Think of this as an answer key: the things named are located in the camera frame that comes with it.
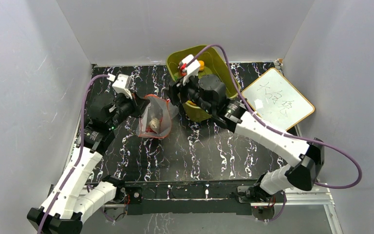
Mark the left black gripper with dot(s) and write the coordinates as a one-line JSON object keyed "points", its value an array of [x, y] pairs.
{"points": [[137, 103]]}

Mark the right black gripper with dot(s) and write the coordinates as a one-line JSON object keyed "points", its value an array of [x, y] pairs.
{"points": [[177, 93]]}

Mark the orange toy fruit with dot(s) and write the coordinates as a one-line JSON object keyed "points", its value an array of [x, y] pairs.
{"points": [[202, 65]]}

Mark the grey toy fish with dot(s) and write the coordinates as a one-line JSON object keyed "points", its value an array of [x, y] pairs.
{"points": [[155, 124]]}

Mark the clear zip bag orange zipper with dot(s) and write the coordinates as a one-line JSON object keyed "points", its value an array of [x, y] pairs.
{"points": [[161, 109]]}

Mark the red toy grape bunch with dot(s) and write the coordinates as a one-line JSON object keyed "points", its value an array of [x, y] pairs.
{"points": [[150, 130]]}

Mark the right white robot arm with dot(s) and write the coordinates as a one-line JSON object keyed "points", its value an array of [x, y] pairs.
{"points": [[304, 160]]}

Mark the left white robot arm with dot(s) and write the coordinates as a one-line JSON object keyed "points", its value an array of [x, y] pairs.
{"points": [[77, 181]]}

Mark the olive green plastic basket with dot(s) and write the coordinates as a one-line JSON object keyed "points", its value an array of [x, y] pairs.
{"points": [[213, 64]]}

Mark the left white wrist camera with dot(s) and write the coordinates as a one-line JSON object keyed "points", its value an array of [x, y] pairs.
{"points": [[122, 85]]}

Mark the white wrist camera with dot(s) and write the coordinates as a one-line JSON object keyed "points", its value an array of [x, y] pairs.
{"points": [[122, 85], [188, 67]]}

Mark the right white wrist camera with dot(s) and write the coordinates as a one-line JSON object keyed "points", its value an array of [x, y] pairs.
{"points": [[188, 67]]}

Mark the small whiteboard wooden frame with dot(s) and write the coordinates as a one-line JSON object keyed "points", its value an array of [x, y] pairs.
{"points": [[277, 101]]}

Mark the black metal base rail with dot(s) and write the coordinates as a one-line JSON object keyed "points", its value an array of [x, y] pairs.
{"points": [[207, 197]]}

